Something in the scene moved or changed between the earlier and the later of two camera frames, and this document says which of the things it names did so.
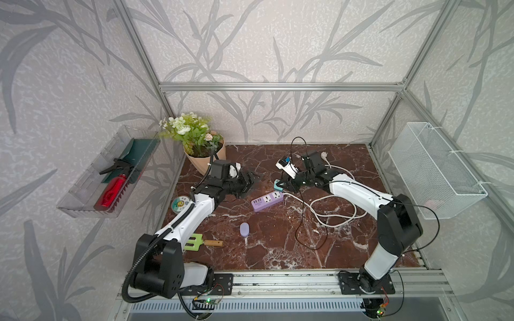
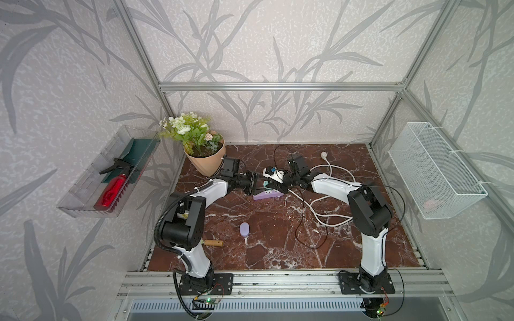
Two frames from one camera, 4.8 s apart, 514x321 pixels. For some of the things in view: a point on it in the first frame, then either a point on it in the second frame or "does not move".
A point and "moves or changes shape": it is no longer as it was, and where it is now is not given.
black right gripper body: (303, 178) does not move
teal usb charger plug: (276, 187) moves or changes shape
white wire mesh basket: (441, 184) does not move
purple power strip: (268, 200) moves or changes shape
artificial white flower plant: (192, 131) does not move
